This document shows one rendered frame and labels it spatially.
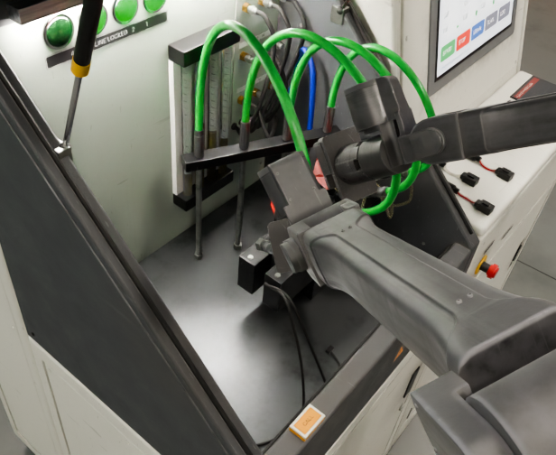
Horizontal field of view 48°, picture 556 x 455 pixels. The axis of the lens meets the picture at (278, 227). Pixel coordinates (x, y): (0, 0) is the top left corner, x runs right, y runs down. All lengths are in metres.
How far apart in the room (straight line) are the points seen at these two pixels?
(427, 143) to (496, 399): 0.54
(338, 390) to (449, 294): 0.68
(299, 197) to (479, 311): 0.36
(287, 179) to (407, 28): 0.68
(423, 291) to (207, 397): 0.54
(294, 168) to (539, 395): 0.45
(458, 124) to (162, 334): 0.46
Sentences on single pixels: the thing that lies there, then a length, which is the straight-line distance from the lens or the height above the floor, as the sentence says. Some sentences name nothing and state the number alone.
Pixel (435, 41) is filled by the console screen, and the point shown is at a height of 1.22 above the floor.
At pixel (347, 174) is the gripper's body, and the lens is 0.88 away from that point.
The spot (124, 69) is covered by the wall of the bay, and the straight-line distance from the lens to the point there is 1.08.
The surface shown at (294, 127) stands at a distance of 0.80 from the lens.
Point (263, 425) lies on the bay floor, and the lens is 1.12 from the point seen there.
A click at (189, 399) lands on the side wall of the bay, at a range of 0.89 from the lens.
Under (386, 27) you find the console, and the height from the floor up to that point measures 1.29.
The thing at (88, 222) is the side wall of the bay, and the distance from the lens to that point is 0.83.
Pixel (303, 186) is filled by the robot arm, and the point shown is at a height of 1.39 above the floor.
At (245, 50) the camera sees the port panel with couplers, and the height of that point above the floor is 1.21.
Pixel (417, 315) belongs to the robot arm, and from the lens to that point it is 0.37.
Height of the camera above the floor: 1.81
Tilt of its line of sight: 43 degrees down
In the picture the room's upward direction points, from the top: 7 degrees clockwise
